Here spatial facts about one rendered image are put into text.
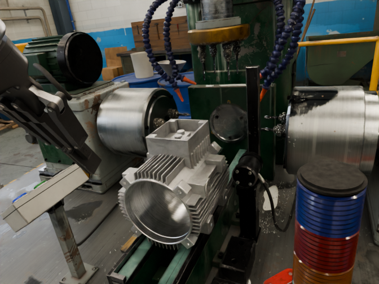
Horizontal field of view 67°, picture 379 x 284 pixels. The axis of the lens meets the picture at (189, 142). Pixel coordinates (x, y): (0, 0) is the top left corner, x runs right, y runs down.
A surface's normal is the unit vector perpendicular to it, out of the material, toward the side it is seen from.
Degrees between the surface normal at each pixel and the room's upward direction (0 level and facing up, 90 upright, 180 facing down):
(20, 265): 0
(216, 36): 90
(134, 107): 47
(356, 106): 39
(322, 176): 0
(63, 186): 58
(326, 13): 90
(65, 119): 102
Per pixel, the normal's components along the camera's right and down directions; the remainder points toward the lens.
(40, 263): -0.11, -0.91
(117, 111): -0.40, -0.20
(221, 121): -0.40, 0.40
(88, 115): 0.91, 0.07
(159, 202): 0.59, -0.57
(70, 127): 0.94, 0.22
